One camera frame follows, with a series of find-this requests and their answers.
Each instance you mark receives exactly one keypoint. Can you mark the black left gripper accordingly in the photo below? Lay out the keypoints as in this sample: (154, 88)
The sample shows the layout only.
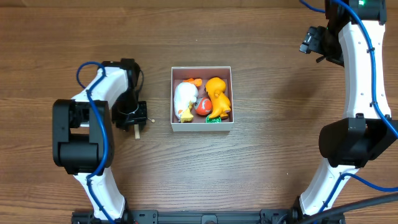
(134, 118)

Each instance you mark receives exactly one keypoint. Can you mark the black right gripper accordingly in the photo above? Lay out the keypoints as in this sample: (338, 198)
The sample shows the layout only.
(315, 42)

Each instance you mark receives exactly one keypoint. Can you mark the white wooden rattle drum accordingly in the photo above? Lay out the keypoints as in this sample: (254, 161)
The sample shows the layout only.
(139, 126)

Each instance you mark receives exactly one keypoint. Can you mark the white chicken toy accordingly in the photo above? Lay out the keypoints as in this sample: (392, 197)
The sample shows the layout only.
(185, 96)

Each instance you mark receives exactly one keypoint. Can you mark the white box with pink interior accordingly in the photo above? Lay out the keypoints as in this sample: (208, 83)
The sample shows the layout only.
(178, 75)

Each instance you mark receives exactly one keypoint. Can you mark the red round robot toy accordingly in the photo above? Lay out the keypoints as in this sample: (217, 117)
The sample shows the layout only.
(203, 106)

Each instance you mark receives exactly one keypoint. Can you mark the green round disc toy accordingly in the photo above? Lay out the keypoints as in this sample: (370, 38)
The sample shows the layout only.
(213, 120)

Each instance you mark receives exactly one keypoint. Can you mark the orange dinosaur toy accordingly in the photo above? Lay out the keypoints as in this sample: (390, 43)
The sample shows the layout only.
(215, 89)

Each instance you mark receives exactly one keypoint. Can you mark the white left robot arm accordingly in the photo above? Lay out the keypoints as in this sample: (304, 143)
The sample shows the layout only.
(82, 136)

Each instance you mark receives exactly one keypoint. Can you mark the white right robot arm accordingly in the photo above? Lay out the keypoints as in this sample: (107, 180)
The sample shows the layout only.
(353, 39)

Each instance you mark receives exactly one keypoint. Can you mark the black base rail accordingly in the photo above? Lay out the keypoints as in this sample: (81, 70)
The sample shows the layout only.
(265, 216)

